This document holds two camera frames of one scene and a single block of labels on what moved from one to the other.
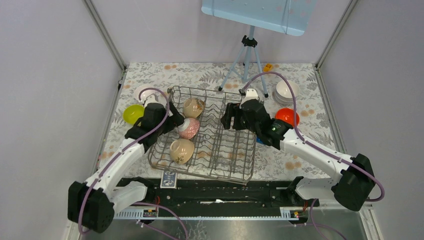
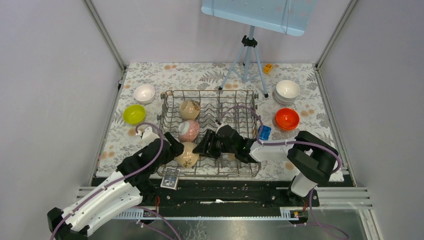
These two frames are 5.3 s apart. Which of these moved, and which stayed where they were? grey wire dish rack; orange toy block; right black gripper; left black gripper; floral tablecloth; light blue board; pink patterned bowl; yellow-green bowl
Moved: left black gripper; right black gripper; grey wire dish rack
Stayed: pink patterned bowl; yellow-green bowl; light blue board; orange toy block; floral tablecloth
